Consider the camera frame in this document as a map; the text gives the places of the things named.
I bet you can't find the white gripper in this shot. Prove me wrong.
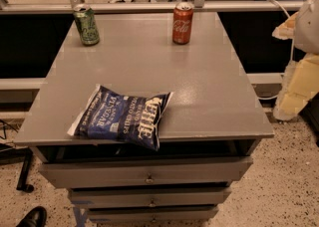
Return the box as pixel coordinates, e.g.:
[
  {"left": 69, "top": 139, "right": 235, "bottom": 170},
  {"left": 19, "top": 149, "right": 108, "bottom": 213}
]
[{"left": 272, "top": 0, "right": 319, "bottom": 120}]

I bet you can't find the red coke can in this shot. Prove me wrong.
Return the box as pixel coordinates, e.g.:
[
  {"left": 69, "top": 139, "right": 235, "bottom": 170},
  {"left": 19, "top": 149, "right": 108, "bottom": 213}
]
[{"left": 172, "top": 2, "right": 193, "bottom": 45}]

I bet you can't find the blue kettle chip bag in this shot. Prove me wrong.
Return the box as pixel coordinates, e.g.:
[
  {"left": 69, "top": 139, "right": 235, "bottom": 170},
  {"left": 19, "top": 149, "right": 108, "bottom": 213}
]
[{"left": 68, "top": 85, "right": 172, "bottom": 151}]

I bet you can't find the green soda can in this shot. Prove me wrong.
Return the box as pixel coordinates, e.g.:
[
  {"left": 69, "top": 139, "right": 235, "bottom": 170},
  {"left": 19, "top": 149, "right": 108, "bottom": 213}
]
[{"left": 73, "top": 4, "right": 100, "bottom": 46}]

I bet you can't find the grey drawer cabinet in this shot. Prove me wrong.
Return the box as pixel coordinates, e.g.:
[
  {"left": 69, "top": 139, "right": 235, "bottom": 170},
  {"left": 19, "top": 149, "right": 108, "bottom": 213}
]
[{"left": 16, "top": 12, "right": 273, "bottom": 223}]

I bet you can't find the top grey drawer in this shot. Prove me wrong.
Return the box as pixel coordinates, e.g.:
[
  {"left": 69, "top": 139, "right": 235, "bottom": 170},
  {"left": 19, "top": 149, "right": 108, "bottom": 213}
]
[{"left": 39, "top": 156, "right": 252, "bottom": 188}]

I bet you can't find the grey drawer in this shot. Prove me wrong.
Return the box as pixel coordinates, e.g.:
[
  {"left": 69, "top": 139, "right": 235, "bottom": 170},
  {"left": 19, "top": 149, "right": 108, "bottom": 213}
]
[
  {"left": 88, "top": 205, "right": 218, "bottom": 223},
  {"left": 39, "top": 156, "right": 252, "bottom": 188},
  {"left": 69, "top": 185, "right": 231, "bottom": 208}
]

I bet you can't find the middle grey drawer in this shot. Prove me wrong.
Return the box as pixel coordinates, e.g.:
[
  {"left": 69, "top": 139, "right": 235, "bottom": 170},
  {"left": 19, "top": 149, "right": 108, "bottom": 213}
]
[{"left": 69, "top": 185, "right": 231, "bottom": 208}]

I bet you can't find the bottom grey drawer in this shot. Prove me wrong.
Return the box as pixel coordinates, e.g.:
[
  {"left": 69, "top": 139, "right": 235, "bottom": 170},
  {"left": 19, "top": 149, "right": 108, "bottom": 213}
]
[{"left": 88, "top": 205, "right": 218, "bottom": 223}]

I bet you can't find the black chair leg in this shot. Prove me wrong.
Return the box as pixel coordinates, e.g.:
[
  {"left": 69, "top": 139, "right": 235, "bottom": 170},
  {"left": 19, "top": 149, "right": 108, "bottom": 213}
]
[{"left": 0, "top": 146, "right": 34, "bottom": 193}]

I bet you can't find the black shoe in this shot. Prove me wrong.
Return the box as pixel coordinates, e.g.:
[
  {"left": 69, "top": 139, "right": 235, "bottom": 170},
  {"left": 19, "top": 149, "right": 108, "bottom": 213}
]
[{"left": 16, "top": 206, "right": 47, "bottom": 227}]

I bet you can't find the white cable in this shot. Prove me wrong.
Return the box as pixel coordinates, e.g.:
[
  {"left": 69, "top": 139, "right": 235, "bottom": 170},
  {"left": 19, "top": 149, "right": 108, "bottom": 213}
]
[{"left": 257, "top": 0, "right": 297, "bottom": 102}]

